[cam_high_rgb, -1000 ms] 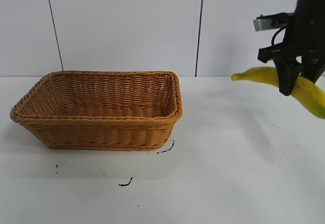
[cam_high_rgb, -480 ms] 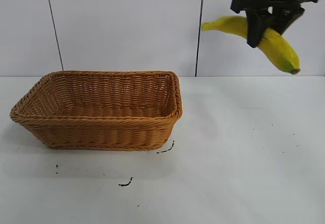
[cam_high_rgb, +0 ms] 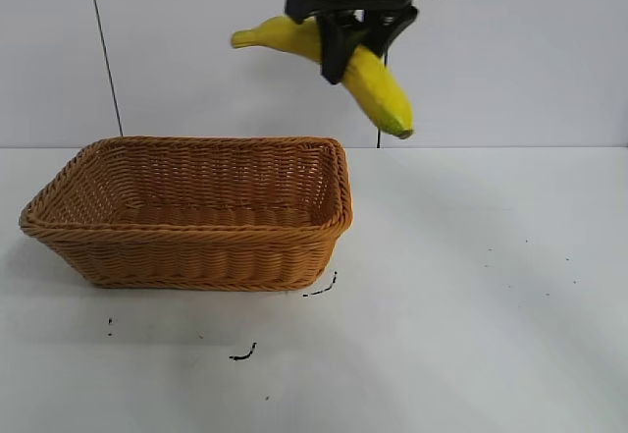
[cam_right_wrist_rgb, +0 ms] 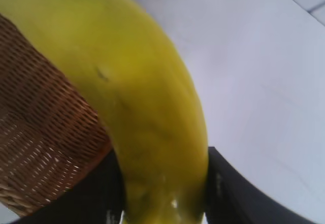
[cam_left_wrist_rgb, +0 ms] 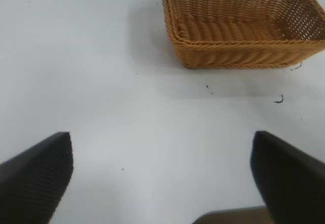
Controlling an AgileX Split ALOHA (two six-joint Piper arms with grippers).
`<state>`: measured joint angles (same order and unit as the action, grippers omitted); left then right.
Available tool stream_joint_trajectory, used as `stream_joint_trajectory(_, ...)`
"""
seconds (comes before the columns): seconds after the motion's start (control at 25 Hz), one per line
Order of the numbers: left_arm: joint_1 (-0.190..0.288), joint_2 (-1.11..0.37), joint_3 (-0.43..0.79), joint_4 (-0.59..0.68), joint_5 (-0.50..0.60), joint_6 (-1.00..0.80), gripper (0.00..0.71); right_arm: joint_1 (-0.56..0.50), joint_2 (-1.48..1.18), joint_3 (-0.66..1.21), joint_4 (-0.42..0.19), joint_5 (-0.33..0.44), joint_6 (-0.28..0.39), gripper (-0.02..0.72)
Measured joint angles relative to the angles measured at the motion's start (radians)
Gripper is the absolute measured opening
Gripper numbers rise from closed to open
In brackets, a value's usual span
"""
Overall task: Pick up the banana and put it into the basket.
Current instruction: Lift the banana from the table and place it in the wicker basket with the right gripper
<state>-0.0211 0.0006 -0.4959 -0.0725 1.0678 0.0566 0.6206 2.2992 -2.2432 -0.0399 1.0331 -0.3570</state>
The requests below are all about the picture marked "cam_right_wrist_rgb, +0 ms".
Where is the yellow banana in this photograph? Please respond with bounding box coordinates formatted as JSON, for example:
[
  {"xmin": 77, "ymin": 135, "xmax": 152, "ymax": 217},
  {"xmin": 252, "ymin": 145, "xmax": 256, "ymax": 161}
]
[{"xmin": 0, "ymin": 0, "xmax": 210, "ymax": 224}]

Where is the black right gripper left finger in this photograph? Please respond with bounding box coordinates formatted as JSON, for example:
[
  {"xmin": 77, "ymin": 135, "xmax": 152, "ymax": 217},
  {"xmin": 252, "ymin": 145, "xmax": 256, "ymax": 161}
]
[{"xmin": 15, "ymin": 149, "xmax": 127, "ymax": 224}]

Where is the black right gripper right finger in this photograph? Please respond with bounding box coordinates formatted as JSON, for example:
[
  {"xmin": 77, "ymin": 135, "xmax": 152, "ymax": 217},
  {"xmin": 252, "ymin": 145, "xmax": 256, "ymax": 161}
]
[{"xmin": 204, "ymin": 146, "xmax": 303, "ymax": 224}]

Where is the brown woven wicker basket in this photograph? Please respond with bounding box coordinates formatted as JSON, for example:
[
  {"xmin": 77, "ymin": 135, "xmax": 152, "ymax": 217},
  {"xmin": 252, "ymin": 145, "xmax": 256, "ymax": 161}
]
[{"xmin": 0, "ymin": 14, "xmax": 113, "ymax": 217}]

